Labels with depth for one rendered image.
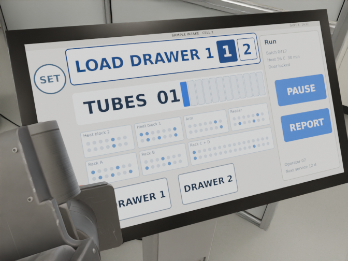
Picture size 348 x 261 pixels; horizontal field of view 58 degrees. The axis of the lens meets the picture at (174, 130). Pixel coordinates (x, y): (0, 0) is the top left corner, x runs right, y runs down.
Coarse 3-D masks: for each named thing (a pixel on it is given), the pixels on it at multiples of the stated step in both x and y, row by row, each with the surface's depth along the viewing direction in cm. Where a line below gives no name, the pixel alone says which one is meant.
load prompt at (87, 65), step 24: (72, 48) 43; (96, 48) 44; (120, 48) 44; (144, 48) 45; (168, 48) 46; (192, 48) 47; (216, 48) 49; (240, 48) 50; (72, 72) 43; (96, 72) 43; (120, 72) 44; (144, 72) 45; (168, 72) 46
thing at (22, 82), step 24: (96, 24) 44; (120, 24) 45; (144, 24) 46; (168, 24) 47; (192, 24) 48; (216, 24) 49; (240, 24) 50; (264, 24) 51; (24, 48) 41; (24, 72) 41; (336, 72) 55; (24, 96) 41; (336, 96) 55; (24, 120) 41; (336, 120) 55; (264, 192) 50; (288, 192) 51; (168, 216) 46; (192, 216) 47; (216, 216) 48
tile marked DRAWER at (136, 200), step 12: (156, 180) 45; (120, 192) 44; (132, 192) 44; (144, 192) 45; (156, 192) 45; (168, 192) 46; (120, 204) 44; (132, 204) 44; (144, 204) 45; (156, 204) 45; (168, 204) 46; (120, 216) 44; (132, 216) 44
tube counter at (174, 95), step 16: (176, 80) 47; (192, 80) 47; (208, 80) 48; (224, 80) 49; (240, 80) 50; (256, 80) 50; (160, 96) 46; (176, 96) 46; (192, 96) 47; (208, 96) 48; (224, 96) 49; (240, 96) 49; (256, 96) 50; (160, 112) 46
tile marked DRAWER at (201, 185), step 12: (204, 168) 47; (216, 168) 48; (228, 168) 48; (180, 180) 46; (192, 180) 47; (204, 180) 47; (216, 180) 48; (228, 180) 48; (180, 192) 46; (192, 192) 47; (204, 192) 47; (216, 192) 48; (228, 192) 48
